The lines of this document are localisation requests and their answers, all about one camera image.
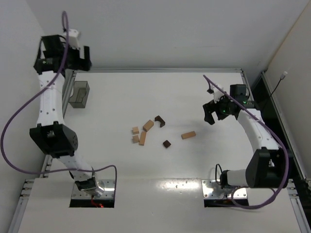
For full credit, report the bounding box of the small light wood cube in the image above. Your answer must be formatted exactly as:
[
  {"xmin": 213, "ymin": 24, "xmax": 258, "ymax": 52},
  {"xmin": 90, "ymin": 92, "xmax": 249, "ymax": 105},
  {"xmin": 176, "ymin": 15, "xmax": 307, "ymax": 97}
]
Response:
[
  {"xmin": 132, "ymin": 127, "xmax": 139, "ymax": 135},
  {"xmin": 132, "ymin": 134, "xmax": 140, "ymax": 143}
]

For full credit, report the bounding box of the black wall cable with plug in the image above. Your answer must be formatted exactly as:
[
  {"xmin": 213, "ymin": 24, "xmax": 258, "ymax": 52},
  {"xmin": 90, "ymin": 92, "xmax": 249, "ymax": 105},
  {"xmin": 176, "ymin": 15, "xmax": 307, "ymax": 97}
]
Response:
[{"xmin": 259, "ymin": 71, "xmax": 288, "ymax": 110}]

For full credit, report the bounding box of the purple cable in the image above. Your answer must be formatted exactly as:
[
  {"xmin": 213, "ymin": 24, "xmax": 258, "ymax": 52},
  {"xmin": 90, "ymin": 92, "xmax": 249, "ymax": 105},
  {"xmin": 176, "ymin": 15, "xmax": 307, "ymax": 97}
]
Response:
[
  {"xmin": 1, "ymin": 11, "xmax": 118, "ymax": 195},
  {"xmin": 203, "ymin": 74, "xmax": 290, "ymax": 209}
]

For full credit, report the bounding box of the grey plastic block box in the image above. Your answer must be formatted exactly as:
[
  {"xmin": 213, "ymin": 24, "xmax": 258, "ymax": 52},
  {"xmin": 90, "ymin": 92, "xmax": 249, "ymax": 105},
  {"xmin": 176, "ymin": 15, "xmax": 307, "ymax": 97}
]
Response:
[{"xmin": 69, "ymin": 81, "xmax": 90, "ymax": 109}]

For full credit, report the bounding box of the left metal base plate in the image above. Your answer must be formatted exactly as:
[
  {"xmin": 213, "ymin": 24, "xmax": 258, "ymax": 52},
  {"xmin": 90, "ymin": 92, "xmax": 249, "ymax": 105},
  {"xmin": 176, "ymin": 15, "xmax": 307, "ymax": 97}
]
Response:
[{"xmin": 71, "ymin": 180, "xmax": 115, "ymax": 200}]

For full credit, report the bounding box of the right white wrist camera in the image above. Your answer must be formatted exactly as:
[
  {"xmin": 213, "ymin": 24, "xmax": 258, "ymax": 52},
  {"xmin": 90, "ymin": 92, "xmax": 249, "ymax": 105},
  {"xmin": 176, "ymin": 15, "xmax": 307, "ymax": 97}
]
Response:
[{"xmin": 207, "ymin": 83, "xmax": 224, "ymax": 103}]

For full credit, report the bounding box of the dark wood arch block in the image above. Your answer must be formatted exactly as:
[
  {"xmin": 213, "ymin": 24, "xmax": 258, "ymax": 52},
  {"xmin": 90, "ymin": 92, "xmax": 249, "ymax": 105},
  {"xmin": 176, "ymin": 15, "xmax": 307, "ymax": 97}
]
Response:
[{"xmin": 155, "ymin": 115, "xmax": 166, "ymax": 128}]

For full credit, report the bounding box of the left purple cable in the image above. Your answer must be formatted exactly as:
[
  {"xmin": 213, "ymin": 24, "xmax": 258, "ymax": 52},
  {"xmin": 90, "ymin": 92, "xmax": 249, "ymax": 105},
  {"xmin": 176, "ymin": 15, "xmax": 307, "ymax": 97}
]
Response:
[{"xmin": 1, "ymin": 11, "xmax": 118, "ymax": 195}]

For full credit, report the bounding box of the small dark wood block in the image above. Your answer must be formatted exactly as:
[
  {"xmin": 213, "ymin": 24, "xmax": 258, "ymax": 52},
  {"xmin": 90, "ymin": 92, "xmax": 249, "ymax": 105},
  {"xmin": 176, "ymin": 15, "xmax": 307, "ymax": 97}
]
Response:
[{"xmin": 162, "ymin": 140, "xmax": 171, "ymax": 148}]

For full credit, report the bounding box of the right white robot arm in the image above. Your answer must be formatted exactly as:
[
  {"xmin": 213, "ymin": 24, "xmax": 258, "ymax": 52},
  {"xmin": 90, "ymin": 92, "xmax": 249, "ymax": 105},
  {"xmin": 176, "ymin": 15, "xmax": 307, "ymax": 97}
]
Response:
[{"xmin": 203, "ymin": 84, "xmax": 294, "ymax": 188}]

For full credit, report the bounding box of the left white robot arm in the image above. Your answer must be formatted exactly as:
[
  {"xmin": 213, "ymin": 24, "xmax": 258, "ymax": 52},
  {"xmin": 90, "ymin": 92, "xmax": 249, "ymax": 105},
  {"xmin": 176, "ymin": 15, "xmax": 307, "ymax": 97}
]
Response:
[{"xmin": 30, "ymin": 35, "xmax": 104, "ymax": 197}]

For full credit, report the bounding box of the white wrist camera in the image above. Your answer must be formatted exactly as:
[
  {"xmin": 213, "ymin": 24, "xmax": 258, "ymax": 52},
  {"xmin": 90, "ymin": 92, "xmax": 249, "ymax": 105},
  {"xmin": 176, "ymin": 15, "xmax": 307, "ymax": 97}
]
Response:
[
  {"xmin": 68, "ymin": 29, "xmax": 80, "ymax": 50},
  {"xmin": 207, "ymin": 83, "xmax": 224, "ymax": 103}
]

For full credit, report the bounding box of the metal base plate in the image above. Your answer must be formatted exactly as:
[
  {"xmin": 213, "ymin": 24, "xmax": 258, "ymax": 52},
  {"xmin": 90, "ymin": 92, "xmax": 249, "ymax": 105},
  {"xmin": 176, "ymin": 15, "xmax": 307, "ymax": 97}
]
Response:
[
  {"xmin": 202, "ymin": 179, "xmax": 247, "ymax": 200},
  {"xmin": 71, "ymin": 180, "xmax": 115, "ymax": 200}
]

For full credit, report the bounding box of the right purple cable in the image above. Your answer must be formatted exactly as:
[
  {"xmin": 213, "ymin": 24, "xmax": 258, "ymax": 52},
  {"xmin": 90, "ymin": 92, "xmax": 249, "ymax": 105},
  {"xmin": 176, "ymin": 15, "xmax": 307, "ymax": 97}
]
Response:
[{"xmin": 203, "ymin": 74, "xmax": 290, "ymax": 209}]

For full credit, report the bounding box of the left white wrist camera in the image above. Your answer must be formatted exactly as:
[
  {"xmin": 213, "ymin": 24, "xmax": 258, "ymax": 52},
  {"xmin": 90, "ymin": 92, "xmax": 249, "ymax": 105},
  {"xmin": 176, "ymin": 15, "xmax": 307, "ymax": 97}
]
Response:
[{"xmin": 68, "ymin": 29, "xmax": 80, "ymax": 50}]

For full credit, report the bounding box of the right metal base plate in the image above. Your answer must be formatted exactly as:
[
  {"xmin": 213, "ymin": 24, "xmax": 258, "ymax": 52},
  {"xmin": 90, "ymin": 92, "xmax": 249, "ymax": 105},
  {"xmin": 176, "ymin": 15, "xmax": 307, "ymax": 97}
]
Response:
[{"xmin": 202, "ymin": 179, "xmax": 247, "ymax": 200}]

